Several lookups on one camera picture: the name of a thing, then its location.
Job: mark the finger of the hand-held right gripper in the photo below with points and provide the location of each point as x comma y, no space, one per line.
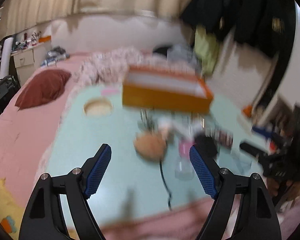
252,151
265,132

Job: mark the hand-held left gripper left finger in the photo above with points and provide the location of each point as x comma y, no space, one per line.
98,172

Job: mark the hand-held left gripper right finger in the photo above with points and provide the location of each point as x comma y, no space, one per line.
202,172

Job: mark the clear lipstick case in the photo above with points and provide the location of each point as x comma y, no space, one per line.
143,120

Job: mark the orange cardboard box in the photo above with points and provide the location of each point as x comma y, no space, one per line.
165,100

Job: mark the person's right hand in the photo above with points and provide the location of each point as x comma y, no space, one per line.
280,190

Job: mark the round compact case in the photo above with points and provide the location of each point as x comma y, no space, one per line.
206,146

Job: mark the white louvered door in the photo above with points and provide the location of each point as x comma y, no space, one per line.
245,80

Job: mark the peach powder puff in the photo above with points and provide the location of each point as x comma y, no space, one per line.
150,146

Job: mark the pink bed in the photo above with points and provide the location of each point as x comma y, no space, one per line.
27,135

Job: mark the light green cloth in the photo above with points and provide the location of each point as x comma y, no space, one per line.
206,50

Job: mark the yellow cloth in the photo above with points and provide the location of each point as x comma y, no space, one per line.
2,205

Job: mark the maroon pillow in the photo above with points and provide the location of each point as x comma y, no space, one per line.
42,87

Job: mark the pink floral blanket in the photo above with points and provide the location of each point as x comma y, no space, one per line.
110,60

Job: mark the grey clothes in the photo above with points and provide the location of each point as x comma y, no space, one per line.
182,55

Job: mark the black hanging jacket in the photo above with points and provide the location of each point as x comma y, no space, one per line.
262,12
205,2

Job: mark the blue patterned clothing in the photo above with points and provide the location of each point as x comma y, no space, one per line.
55,56

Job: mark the pile of dark clothes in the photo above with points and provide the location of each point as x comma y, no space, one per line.
2,90

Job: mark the black clothes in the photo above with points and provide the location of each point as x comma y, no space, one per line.
161,50

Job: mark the white cabinet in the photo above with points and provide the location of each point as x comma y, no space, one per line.
27,57

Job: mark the small orange box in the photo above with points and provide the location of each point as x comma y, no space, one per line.
45,39

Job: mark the white paper roll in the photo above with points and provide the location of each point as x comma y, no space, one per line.
6,57

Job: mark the beige curtain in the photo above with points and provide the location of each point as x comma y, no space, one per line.
77,5

